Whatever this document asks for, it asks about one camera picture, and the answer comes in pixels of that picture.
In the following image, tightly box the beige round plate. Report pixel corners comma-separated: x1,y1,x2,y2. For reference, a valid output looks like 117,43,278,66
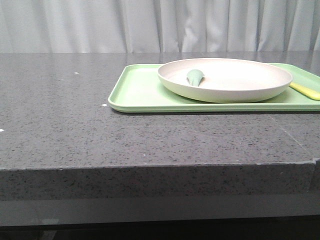
158,58,293,103

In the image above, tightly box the yellow plastic fork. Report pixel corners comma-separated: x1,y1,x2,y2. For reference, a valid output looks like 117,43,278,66
289,82,320,101

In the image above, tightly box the light green rectangular tray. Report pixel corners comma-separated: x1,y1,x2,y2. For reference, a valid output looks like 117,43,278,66
108,64,320,113

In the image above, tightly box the sage green spoon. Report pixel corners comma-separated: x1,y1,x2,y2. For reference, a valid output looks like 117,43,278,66
187,69,205,87

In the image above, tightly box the white pleated curtain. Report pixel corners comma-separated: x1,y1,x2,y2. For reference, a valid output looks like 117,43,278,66
0,0,320,53

